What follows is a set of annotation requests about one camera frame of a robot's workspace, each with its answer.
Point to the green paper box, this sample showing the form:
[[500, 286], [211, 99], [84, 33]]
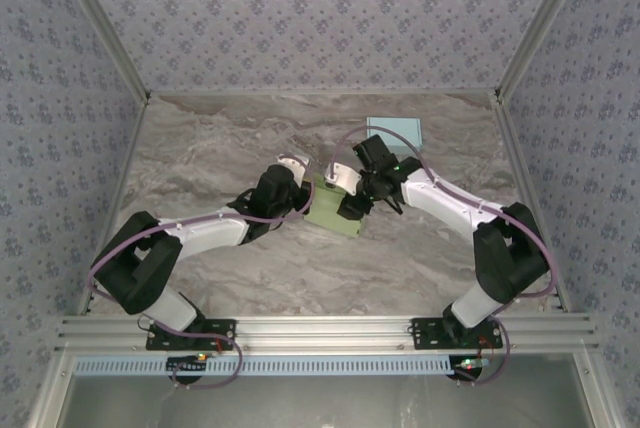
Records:
[[325, 208]]

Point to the blue paper box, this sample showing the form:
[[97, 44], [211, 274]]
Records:
[[407, 130]]

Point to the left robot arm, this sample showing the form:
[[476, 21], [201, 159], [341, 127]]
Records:
[[210, 230]]

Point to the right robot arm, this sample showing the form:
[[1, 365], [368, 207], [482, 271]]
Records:
[[440, 193]]

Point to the aluminium mounting beam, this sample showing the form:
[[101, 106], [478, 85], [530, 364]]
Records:
[[325, 333]]

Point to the grey metal panel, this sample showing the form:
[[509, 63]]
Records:
[[325, 403]]

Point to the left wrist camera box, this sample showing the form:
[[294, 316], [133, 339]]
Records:
[[295, 168]]

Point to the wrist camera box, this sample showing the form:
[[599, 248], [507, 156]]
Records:
[[295, 168], [342, 177]]

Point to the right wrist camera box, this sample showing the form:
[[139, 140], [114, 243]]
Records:
[[342, 177]]

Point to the thin aluminium table edge rail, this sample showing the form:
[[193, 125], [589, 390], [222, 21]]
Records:
[[325, 92]]

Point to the wide aluminium side rail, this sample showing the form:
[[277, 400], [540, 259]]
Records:
[[517, 158]]

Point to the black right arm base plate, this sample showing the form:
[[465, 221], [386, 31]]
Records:
[[425, 335]]

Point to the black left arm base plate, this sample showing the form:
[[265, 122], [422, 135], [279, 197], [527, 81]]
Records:
[[220, 328]]

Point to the narrow aluminium side rail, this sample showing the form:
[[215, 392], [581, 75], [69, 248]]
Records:
[[116, 198]]

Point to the black bracket with lit adapter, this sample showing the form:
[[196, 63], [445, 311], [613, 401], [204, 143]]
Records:
[[470, 367], [187, 364]]

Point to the aluminium frame post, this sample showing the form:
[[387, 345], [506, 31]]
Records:
[[542, 23], [103, 23]]

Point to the aluminium frame leg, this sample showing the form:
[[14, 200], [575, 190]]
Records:
[[597, 393], [50, 393]]

